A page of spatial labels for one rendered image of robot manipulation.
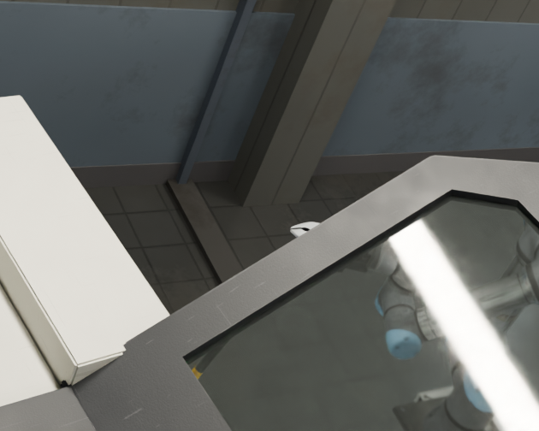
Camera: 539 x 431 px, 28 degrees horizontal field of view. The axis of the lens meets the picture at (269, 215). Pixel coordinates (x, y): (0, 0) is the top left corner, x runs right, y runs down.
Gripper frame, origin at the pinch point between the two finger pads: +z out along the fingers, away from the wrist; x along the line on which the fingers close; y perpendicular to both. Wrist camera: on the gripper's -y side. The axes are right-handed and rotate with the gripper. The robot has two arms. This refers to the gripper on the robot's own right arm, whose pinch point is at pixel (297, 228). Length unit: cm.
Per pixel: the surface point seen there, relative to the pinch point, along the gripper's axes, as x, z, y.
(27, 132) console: -2, 62, -10
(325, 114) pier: 177, -52, 118
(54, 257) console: -35, 52, -14
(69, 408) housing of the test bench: -65, 44, -13
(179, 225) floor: 138, -5, 166
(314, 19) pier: 178, -31, 74
